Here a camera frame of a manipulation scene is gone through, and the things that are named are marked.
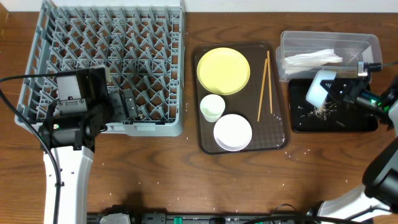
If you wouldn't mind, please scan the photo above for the light blue bowl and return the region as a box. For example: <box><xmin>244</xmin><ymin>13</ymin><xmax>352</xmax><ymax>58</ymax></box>
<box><xmin>305</xmin><ymin>70</ymin><xmax>336</xmax><ymax>109</ymax></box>

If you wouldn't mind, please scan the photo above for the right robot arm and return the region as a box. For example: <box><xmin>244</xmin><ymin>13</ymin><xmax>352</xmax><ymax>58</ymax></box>
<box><xmin>307</xmin><ymin>80</ymin><xmax>397</xmax><ymax>223</ymax></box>

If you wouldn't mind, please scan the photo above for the yellow plate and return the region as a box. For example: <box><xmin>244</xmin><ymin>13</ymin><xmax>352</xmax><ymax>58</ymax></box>
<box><xmin>197</xmin><ymin>47</ymin><xmax>251</xmax><ymax>95</ymax></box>

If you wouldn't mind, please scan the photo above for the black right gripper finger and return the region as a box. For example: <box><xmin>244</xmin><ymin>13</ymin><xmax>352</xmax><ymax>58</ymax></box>
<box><xmin>326</xmin><ymin>90</ymin><xmax>345</xmax><ymax>106</ymax></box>
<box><xmin>320</xmin><ymin>79</ymin><xmax>345</xmax><ymax>90</ymax></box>

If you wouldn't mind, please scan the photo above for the grey dish rack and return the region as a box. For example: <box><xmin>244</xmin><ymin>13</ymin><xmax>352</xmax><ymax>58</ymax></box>
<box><xmin>15</xmin><ymin>1</ymin><xmax>185</xmax><ymax>136</ymax></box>

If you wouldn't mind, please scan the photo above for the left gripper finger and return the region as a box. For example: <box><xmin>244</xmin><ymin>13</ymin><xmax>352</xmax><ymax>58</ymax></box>
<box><xmin>109</xmin><ymin>93</ymin><xmax>126</xmax><ymax>122</ymax></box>
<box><xmin>123</xmin><ymin>89</ymin><xmax>138</xmax><ymax>118</ymax></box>

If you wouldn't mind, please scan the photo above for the clear plastic bin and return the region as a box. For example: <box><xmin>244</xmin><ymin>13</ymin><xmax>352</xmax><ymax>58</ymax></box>
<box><xmin>276</xmin><ymin>30</ymin><xmax>382</xmax><ymax>82</ymax></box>

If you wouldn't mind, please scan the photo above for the black rail at table edge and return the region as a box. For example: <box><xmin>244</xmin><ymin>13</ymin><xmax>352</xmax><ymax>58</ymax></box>
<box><xmin>86</xmin><ymin>203</ymin><xmax>374</xmax><ymax>224</ymax></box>

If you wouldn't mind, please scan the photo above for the wooden chopstick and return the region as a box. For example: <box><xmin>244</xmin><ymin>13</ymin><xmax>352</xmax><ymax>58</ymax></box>
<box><xmin>257</xmin><ymin>58</ymin><xmax>268</xmax><ymax>122</ymax></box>
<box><xmin>267</xmin><ymin>51</ymin><xmax>273</xmax><ymax>114</ymax></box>

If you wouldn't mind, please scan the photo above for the wooden chopstick left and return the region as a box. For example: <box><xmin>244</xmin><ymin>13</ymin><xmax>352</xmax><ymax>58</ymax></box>
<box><xmin>257</xmin><ymin>58</ymin><xmax>268</xmax><ymax>122</ymax></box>

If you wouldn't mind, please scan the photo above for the rice and shell waste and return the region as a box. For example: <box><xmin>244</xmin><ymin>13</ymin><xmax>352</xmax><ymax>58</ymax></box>
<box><xmin>297</xmin><ymin>101</ymin><xmax>338</xmax><ymax>129</ymax></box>

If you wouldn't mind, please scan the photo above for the black plastic bin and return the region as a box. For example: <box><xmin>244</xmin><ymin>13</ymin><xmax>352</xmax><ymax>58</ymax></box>
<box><xmin>289</xmin><ymin>79</ymin><xmax>378</xmax><ymax>133</ymax></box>

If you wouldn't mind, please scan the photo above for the wooden chopstick right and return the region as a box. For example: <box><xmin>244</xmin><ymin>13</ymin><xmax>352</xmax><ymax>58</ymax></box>
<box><xmin>267</xmin><ymin>51</ymin><xmax>273</xmax><ymax>114</ymax></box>

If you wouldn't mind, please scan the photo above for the white cup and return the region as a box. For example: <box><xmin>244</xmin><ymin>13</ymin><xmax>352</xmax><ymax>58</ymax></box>
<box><xmin>200</xmin><ymin>94</ymin><xmax>226</xmax><ymax>123</ymax></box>

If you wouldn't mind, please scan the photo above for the white paper napkin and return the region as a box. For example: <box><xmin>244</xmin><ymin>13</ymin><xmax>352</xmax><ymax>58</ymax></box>
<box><xmin>282</xmin><ymin>49</ymin><xmax>343</xmax><ymax>75</ymax></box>

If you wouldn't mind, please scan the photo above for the dark brown serving tray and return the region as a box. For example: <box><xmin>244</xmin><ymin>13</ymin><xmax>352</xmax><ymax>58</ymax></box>
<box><xmin>192</xmin><ymin>40</ymin><xmax>290</xmax><ymax>152</ymax></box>

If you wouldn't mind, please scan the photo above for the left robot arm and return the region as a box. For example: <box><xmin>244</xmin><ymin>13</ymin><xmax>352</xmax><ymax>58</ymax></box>
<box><xmin>39</xmin><ymin>65</ymin><xmax>115</xmax><ymax>223</ymax></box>

